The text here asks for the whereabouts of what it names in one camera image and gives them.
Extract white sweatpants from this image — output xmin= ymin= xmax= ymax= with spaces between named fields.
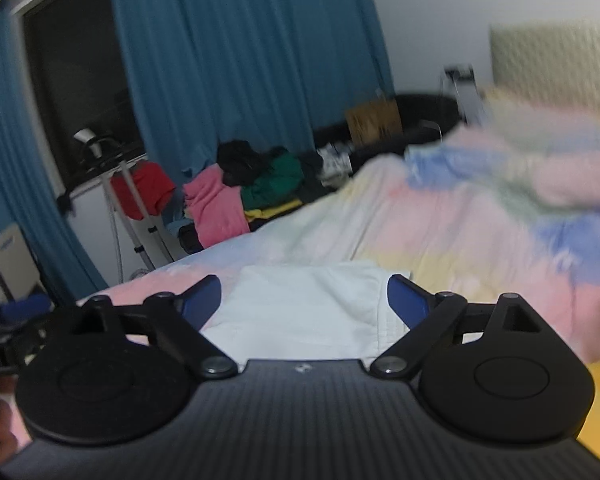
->
xmin=200 ymin=261 xmax=409 ymax=366

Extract beige headboard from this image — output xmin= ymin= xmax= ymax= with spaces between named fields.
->
xmin=490 ymin=22 xmax=600 ymax=115

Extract red garment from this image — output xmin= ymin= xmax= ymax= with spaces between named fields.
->
xmin=110 ymin=160 xmax=176 ymax=221

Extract brown paper bag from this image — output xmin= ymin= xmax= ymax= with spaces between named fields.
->
xmin=345 ymin=99 xmax=403 ymax=148

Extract beige black chair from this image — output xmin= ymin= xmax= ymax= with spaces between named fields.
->
xmin=0 ymin=223 xmax=43 ymax=301

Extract pink garment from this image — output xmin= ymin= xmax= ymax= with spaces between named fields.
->
xmin=183 ymin=165 xmax=250 ymax=248

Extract black armchair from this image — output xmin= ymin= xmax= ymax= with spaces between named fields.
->
xmin=314 ymin=93 xmax=461 ymax=171

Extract right blue curtain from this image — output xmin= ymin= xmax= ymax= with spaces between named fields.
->
xmin=111 ymin=0 xmax=394 ymax=181

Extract blue curtain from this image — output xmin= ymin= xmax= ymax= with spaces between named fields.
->
xmin=0 ymin=3 xmax=107 ymax=304
xmin=111 ymin=0 xmax=394 ymax=181

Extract pastel bed sheet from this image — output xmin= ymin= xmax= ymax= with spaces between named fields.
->
xmin=108 ymin=91 xmax=600 ymax=363

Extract left blue curtain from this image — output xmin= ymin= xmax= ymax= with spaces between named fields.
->
xmin=0 ymin=3 xmax=107 ymax=304

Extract green garment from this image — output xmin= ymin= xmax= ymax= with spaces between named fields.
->
xmin=240 ymin=152 xmax=304 ymax=210

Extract dark window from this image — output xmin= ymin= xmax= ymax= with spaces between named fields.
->
xmin=22 ymin=0 xmax=145 ymax=186

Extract black garment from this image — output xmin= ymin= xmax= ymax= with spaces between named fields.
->
xmin=216 ymin=140 xmax=288 ymax=186

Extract wall power socket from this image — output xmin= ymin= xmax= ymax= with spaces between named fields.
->
xmin=444 ymin=65 xmax=475 ymax=84

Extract person left hand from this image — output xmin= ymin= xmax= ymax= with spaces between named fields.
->
xmin=0 ymin=399 xmax=31 ymax=465

